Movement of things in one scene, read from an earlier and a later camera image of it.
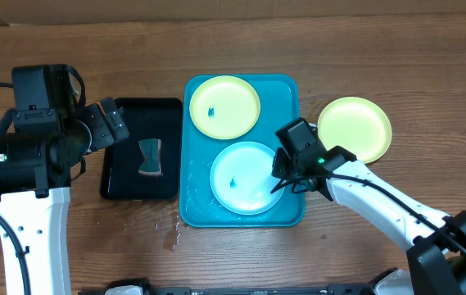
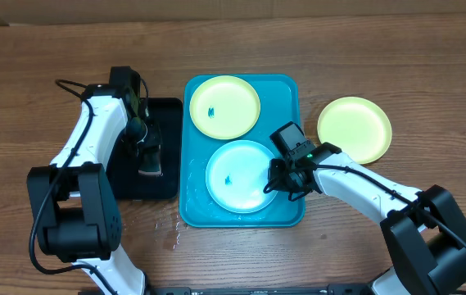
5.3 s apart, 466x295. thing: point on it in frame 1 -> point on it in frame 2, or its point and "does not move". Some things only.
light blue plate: [242, 179] does not move
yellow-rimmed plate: [358, 125] does not move
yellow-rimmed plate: [224, 107] does not move
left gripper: [105, 135] -> [152, 144]
